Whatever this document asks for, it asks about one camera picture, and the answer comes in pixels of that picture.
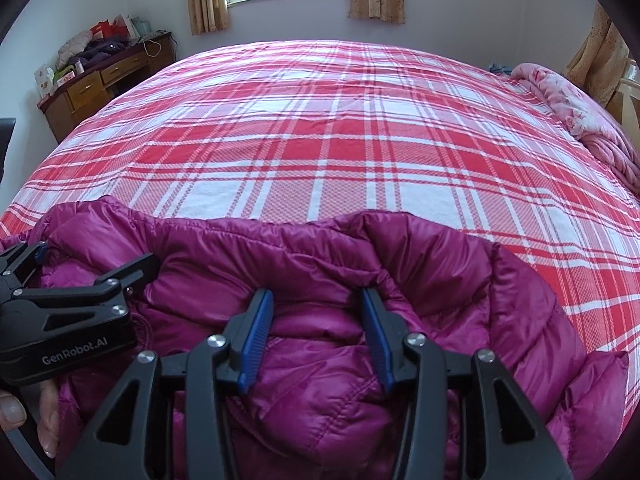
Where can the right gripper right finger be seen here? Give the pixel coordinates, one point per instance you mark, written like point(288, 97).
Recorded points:
point(501, 435)

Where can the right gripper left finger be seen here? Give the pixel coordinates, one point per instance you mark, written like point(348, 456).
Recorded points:
point(131, 436)

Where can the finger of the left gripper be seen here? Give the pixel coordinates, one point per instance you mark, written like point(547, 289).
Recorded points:
point(120, 279)
point(20, 263)

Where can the magenta puffer jacket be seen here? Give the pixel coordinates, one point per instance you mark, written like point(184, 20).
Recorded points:
point(317, 410)

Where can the brown wooden desk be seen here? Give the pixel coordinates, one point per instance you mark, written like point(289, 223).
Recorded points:
point(86, 94)

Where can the red plaid bed cover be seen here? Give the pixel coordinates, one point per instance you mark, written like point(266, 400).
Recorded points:
point(296, 131)

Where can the clutter pile on desk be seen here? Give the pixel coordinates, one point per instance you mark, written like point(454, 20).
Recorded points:
point(88, 48)

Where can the pink folded quilt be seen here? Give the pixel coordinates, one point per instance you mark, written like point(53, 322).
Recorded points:
point(585, 110)

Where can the wooden headboard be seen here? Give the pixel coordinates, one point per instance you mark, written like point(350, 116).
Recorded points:
point(627, 100)

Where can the side beige curtain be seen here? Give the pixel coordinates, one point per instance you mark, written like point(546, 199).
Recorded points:
point(600, 61)

